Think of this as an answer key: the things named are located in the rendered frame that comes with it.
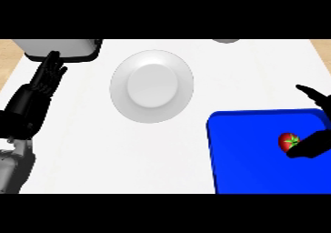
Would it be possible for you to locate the red tomato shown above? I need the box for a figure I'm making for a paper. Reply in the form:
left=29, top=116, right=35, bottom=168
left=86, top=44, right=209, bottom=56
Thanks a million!
left=278, top=132, right=303, bottom=153

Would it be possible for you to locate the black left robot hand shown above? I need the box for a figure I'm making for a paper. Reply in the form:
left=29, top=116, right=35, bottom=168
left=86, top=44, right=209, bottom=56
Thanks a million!
left=0, top=50, right=69, bottom=141

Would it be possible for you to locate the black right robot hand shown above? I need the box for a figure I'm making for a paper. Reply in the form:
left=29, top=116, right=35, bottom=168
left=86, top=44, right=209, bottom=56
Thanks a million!
left=285, top=84, right=331, bottom=159

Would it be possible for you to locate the blue tray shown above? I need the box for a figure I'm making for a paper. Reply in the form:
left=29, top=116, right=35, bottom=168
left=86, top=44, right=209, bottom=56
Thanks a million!
left=206, top=107, right=331, bottom=195

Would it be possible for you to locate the grey round object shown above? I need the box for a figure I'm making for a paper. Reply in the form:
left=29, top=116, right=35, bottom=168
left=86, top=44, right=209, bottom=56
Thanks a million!
left=212, top=38, right=243, bottom=45

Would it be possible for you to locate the grey appliance with black base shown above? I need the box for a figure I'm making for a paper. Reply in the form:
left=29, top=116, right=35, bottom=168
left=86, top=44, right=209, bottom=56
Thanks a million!
left=11, top=38, right=104, bottom=64

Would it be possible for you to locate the white oval plate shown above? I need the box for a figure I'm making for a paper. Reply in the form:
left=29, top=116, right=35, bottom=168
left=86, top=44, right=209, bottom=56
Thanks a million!
left=110, top=49, right=195, bottom=125

